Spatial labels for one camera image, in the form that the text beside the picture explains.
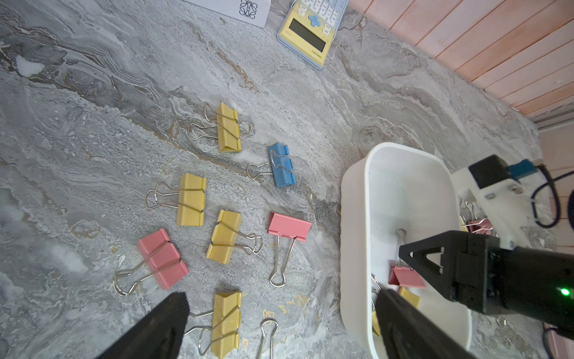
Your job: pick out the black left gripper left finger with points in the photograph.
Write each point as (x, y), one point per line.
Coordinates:
(158, 335)

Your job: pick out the white plastic storage box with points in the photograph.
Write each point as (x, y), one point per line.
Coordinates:
(396, 195)

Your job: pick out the yellow blue small calculator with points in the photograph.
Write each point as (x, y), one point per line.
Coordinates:
(310, 28)

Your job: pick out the pink plastic box lid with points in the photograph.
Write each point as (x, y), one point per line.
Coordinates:
(556, 346)

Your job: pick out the blue binder clip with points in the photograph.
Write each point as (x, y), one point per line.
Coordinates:
(280, 164)

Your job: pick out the LOEWE white book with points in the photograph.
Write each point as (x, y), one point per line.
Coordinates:
(254, 12)

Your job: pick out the pink binder clip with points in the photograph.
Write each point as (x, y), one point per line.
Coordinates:
(162, 260)
(401, 274)

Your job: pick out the yellow binder clip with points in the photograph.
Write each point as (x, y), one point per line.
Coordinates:
(188, 199)

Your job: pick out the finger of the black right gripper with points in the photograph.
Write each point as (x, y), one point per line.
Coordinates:
(434, 259)

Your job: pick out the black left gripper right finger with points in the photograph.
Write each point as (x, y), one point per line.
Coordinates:
(409, 334)

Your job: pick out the pink binder clip in box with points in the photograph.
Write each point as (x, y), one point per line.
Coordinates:
(401, 274)

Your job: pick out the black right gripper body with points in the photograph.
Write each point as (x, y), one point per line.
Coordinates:
(534, 283)

